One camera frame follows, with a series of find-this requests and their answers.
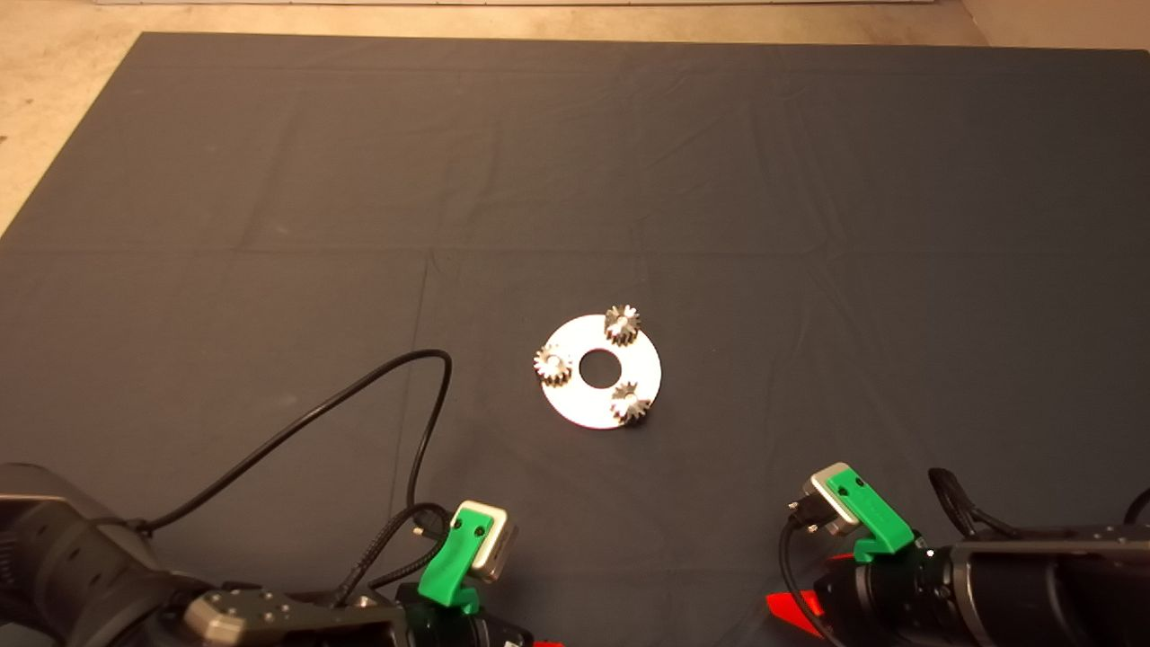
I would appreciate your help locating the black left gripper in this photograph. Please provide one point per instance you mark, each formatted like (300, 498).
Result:
(467, 624)

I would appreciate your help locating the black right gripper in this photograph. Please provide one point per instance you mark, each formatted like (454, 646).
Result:
(876, 598)

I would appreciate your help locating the dark steel planetary gear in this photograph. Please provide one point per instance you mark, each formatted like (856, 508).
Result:
(629, 403)
(621, 323)

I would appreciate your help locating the shiny steel planetary gear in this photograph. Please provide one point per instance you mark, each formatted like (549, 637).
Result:
(551, 364)

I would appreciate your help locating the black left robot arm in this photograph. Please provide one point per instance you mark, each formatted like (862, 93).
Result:
(135, 593)

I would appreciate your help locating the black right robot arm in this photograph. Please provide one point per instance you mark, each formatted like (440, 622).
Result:
(1051, 584)

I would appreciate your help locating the round metal carrier plate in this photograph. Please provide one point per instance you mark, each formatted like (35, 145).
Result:
(593, 400)

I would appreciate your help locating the dark grey table cloth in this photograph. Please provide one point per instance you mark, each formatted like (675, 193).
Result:
(629, 162)

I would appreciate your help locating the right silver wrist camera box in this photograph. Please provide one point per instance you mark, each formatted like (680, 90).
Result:
(822, 499)

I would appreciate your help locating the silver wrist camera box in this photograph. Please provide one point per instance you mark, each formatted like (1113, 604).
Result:
(499, 548)
(822, 499)

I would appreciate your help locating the right green camera mount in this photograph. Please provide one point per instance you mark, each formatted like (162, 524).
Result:
(876, 517)

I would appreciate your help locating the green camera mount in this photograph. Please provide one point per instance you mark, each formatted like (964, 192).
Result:
(454, 571)
(876, 517)

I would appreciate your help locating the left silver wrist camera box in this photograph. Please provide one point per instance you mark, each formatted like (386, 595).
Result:
(499, 548)

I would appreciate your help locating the left green camera mount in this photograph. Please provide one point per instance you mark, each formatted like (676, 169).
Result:
(454, 571)

